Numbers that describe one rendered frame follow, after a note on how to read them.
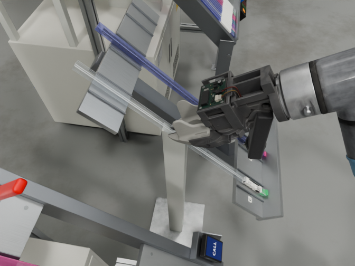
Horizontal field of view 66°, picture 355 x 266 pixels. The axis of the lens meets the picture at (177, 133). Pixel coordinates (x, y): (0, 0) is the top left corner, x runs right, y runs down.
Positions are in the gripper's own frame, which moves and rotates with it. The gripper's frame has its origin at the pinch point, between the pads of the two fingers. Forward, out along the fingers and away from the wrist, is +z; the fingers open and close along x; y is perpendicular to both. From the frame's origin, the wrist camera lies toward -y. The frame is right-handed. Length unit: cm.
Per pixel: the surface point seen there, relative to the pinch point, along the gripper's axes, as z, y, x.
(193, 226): 44, -80, -11
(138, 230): 5.6, -1.9, 17.6
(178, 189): 24.1, -35.7, -7.9
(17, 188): 1.2, 21.0, 21.2
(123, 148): 83, -56, -50
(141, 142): 76, -61, -56
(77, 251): 35.2, -13.6, 18.2
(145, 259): 6.0, -5.6, 21.2
